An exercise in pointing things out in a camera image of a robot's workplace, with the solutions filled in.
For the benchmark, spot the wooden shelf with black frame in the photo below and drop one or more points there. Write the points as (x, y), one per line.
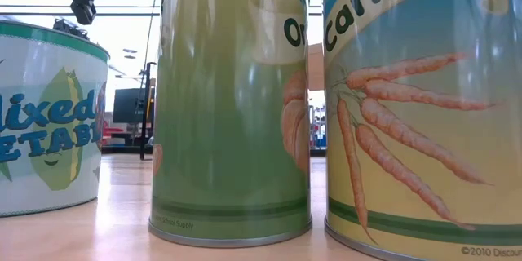
(143, 130)

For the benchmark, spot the black table edge frame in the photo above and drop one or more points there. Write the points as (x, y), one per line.
(122, 149)

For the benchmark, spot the red storage bins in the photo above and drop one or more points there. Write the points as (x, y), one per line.
(112, 132)

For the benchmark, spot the carrots labelled can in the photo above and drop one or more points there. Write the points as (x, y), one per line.
(408, 151)

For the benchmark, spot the mixed vegetables labelled can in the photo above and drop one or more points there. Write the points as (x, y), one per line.
(41, 89)

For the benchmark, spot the black computer monitor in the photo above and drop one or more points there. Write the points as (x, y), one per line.
(126, 106)

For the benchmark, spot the green oranges labelled can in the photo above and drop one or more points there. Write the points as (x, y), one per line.
(224, 130)

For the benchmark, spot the blue storage bin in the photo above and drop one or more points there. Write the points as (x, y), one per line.
(321, 140)

